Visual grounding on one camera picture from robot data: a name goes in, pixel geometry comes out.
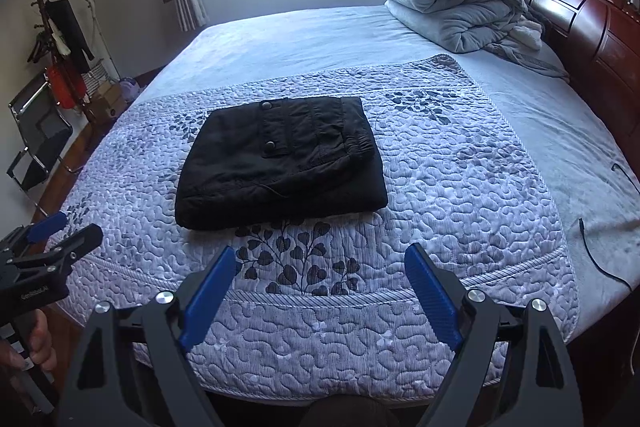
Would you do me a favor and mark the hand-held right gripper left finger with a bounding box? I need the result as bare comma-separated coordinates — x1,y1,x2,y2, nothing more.
57,246,238,427

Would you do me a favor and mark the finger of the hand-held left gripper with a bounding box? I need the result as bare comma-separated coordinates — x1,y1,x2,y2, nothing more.
0,211,69,261
10,223,104,281

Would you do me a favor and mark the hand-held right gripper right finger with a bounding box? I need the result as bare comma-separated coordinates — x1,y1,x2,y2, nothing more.
404,243,585,427

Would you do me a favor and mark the black jacket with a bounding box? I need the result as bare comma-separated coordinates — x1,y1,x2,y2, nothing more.
174,96,390,230

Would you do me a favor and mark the person's left hand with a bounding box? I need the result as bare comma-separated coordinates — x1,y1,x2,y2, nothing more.
0,307,59,374

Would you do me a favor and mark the quilted leaf-print bedspread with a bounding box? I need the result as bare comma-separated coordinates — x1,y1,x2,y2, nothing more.
45,53,581,400

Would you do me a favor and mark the cardboard box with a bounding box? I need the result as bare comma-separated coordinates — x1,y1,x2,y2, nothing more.
97,79,126,105
90,99,123,120

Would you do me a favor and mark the red bag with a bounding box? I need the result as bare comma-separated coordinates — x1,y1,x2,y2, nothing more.
46,66,88,108

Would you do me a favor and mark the black hanging garment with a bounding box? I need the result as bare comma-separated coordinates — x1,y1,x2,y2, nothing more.
47,0,95,62

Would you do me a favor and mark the wooden coat rack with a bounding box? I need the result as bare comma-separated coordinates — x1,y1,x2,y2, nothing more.
27,0,96,122

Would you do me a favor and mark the grey rumpled blanket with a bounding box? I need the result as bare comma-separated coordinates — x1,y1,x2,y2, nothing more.
480,14,571,82

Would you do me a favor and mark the light blue bed sheet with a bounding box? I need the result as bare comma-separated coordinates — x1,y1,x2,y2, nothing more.
135,4,640,343

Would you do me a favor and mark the dark wooden bed headboard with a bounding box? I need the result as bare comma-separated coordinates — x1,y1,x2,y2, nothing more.
495,0,640,208

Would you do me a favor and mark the black chrome-frame chair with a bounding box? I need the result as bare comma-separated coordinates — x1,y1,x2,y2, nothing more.
6,72,83,212

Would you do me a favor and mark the black cable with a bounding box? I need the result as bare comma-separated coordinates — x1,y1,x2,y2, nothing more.
579,162,640,293

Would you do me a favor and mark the white wire rack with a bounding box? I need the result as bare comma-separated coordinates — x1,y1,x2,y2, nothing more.
82,0,123,108

